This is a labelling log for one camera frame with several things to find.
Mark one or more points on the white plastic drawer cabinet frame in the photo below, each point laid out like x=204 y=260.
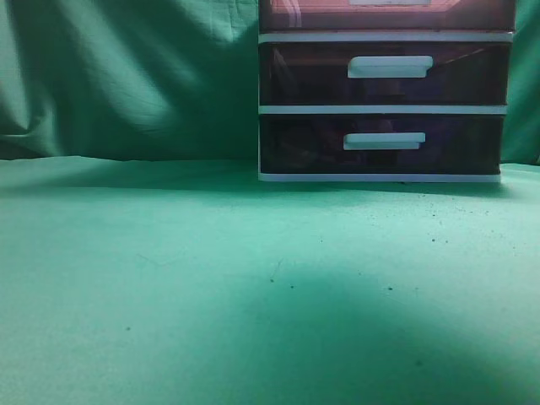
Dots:
x=378 y=141

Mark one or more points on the green cloth backdrop and cover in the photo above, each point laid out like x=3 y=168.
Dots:
x=143 y=262

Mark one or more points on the translucent purple drawer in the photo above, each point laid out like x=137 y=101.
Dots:
x=487 y=15
x=314 y=144
x=384 y=73

